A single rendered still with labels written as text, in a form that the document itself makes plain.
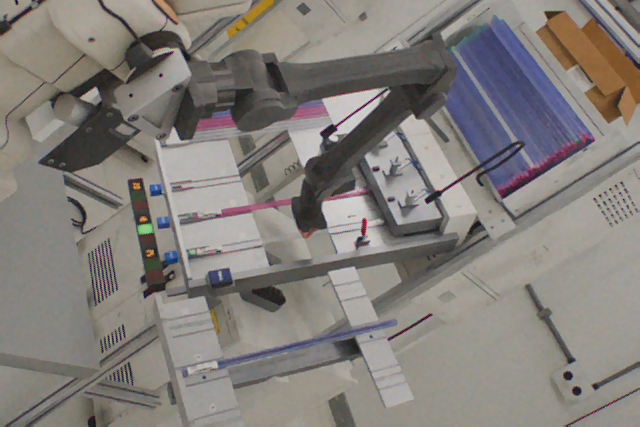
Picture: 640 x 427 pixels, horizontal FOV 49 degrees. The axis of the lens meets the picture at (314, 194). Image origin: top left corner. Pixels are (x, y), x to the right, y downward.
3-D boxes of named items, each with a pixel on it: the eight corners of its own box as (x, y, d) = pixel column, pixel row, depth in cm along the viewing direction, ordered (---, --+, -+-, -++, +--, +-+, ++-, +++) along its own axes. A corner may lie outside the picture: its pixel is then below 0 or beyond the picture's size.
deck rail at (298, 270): (189, 302, 169) (189, 287, 164) (187, 295, 170) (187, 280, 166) (453, 251, 190) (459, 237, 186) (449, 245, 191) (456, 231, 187)
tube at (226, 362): (178, 378, 141) (179, 376, 140) (176, 372, 142) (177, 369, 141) (396, 325, 161) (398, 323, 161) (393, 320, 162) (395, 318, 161)
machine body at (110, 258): (81, 442, 209) (240, 339, 191) (60, 253, 250) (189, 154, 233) (221, 463, 258) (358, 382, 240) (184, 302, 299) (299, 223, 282)
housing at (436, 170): (435, 250, 191) (450, 217, 180) (371, 125, 220) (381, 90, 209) (461, 245, 193) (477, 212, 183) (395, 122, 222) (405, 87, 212)
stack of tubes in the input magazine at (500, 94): (498, 193, 182) (592, 133, 174) (420, 66, 212) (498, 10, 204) (514, 211, 191) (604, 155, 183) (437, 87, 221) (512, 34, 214)
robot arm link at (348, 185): (308, 157, 158) (322, 191, 156) (353, 145, 162) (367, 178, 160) (296, 179, 169) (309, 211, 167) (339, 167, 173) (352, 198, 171)
